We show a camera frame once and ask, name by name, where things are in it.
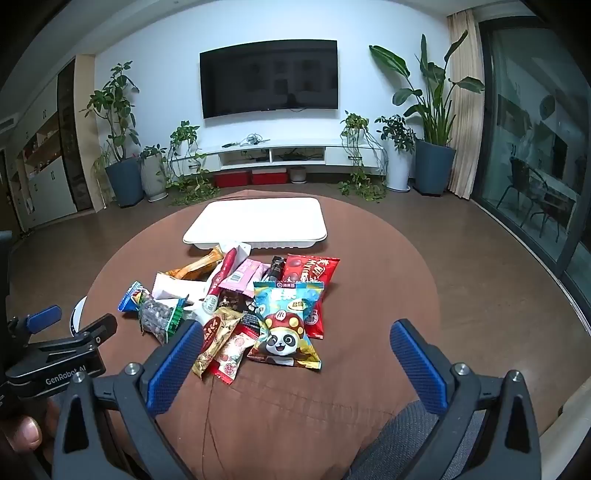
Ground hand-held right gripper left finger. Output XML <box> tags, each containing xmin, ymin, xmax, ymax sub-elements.
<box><xmin>51</xmin><ymin>318</ymin><xmax>204</xmax><ymax>480</ymax></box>

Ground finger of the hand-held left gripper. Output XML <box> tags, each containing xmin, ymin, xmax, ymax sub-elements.
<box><xmin>27</xmin><ymin>313</ymin><xmax>119</xmax><ymax>356</ymax></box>
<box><xmin>7</xmin><ymin>304</ymin><xmax>63</xmax><ymax>336</ymax></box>

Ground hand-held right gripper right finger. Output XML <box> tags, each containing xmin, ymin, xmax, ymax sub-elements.
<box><xmin>390</xmin><ymin>318</ymin><xmax>541</xmax><ymax>480</ymax></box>

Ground gold snack packet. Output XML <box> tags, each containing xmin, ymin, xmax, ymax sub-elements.
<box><xmin>191</xmin><ymin>307</ymin><xmax>245</xmax><ymax>379</ymax></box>

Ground clear nut packet blue top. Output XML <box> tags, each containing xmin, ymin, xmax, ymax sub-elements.
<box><xmin>117</xmin><ymin>281</ymin><xmax>195</xmax><ymax>346</ymax></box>

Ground red and white candy packet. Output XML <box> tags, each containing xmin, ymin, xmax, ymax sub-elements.
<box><xmin>208</xmin><ymin>323</ymin><xmax>262</xmax><ymax>385</ymax></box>

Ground orange snack packet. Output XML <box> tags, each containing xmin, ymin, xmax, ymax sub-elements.
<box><xmin>166</xmin><ymin>247</ymin><xmax>225</xmax><ymax>282</ymax></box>

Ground red and white stick packet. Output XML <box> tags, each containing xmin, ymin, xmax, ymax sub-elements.
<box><xmin>196</xmin><ymin>247</ymin><xmax>238</xmax><ymax>319</ymax></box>

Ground panda print snack packet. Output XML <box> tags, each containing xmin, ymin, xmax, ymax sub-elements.
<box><xmin>247</xmin><ymin>310</ymin><xmax>322</xmax><ymax>371</ymax></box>

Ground pink snack packet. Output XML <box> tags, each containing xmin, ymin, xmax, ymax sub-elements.
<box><xmin>219</xmin><ymin>258</ymin><xmax>273</xmax><ymax>301</ymax></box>

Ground light blue snack packet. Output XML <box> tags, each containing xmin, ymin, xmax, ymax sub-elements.
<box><xmin>252</xmin><ymin>281</ymin><xmax>325</xmax><ymax>324</ymax></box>

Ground red chocolate ball packet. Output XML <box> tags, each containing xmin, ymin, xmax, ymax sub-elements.
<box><xmin>281</xmin><ymin>254</ymin><xmax>341</xmax><ymax>341</ymax></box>

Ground long black snack packet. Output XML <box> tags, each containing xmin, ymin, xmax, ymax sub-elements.
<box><xmin>239</xmin><ymin>255</ymin><xmax>289</xmax><ymax>334</ymax></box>

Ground white plastic tray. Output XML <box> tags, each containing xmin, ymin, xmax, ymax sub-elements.
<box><xmin>182</xmin><ymin>196</ymin><xmax>328</xmax><ymax>250</ymax></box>

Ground person's left hand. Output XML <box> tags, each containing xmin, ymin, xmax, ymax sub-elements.
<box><xmin>0</xmin><ymin>399</ymin><xmax>63</xmax><ymax>455</ymax></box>

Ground white curved object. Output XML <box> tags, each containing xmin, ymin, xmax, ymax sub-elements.
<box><xmin>68</xmin><ymin>295</ymin><xmax>89</xmax><ymax>334</ymax></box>

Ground grey fabric seat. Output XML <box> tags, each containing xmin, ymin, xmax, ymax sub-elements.
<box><xmin>351</xmin><ymin>399</ymin><xmax>485</xmax><ymax>480</ymax></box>

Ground round brown table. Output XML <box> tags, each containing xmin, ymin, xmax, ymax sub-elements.
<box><xmin>81</xmin><ymin>187</ymin><xmax>439</xmax><ymax>480</ymax></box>

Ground tall leafy plant blue pot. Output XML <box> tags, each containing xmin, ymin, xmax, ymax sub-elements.
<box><xmin>83</xmin><ymin>62</ymin><xmax>145</xmax><ymax>208</ymax></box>

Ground small plant grey pot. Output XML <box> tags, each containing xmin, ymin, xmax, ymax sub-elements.
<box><xmin>139</xmin><ymin>145</ymin><xmax>169</xmax><ymax>201</ymax></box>

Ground bushy plant white pot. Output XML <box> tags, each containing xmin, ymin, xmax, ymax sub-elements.
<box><xmin>375</xmin><ymin>114</ymin><xmax>416</xmax><ymax>192</ymax></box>

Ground large-leaf plant blue pot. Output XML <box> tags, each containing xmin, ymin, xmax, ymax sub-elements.
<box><xmin>369</xmin><ymin>30</ymin><xmax>485</xmax><ymax>195</ymax></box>

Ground red storage box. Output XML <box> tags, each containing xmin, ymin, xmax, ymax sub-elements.
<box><xmin>215</xmin><ymin>172</ymin><xmax>252</xmax><ymax>188</ymax></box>
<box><xmin>252</xmin><ymin>169</ymin><xmax>289</xmax><ymax>185</ymax></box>

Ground black outdoor chair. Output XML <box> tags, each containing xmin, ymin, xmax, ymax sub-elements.
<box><xmin>496</xmin><ymin>157</ymin><xmax>555</xmax><ymax>227</ymax></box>

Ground trailing vine plant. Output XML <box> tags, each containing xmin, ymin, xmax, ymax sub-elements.
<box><xmin>339</xmin><ymin>111</ymin><xmax>386</xmax><ymax>201</ymax></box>
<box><xmin>166</xmin><ymin>121</ymin><xmax>220</xmax><ymax>206</ymax></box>

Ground white television cabinet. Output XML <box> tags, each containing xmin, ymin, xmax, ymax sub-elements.
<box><xmin>182</xmin><ymin>138</ymin><xmax>386</xmax><ymax>178</ymax></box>

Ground beige curtain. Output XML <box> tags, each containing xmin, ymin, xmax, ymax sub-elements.
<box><xmin>447</xmin><ymin>9</ymin><xmax>485</xmax><ymax>200</ymax></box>

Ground glass sliding door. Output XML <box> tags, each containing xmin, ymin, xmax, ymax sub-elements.
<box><xmin>471</xmin><ymin>18</ymin><xmax>591</xmax><ymax>287</ymax></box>

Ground tangled cables on cabinet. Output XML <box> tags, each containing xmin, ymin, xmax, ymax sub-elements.
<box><xmin>224</xmin><ymin>133</ymin><xmax>269</xmax><ymax>148</ymax></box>

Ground wall-mounted black television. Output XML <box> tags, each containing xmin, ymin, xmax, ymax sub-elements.
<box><xmin>199</xmin><ymin>39</ymin><xmax>339</xmax><ymax>121</ymax></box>

